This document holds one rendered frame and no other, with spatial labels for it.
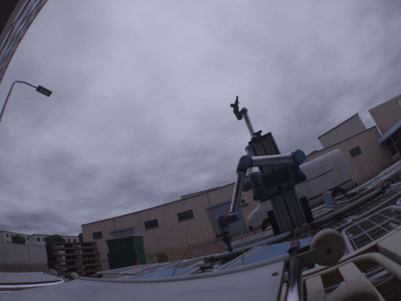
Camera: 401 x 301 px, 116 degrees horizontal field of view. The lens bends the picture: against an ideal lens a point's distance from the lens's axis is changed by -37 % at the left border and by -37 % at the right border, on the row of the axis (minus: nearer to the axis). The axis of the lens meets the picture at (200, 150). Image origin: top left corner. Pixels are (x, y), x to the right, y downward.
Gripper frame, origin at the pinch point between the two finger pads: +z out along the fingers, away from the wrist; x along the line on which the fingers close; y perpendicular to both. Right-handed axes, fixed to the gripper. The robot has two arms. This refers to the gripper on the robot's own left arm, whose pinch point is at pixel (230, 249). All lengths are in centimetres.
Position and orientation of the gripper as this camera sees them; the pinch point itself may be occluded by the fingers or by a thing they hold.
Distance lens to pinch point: 188.1
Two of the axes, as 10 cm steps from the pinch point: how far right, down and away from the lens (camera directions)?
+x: 3.7, 3.6, 8.6
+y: 9.0, -3.8, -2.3
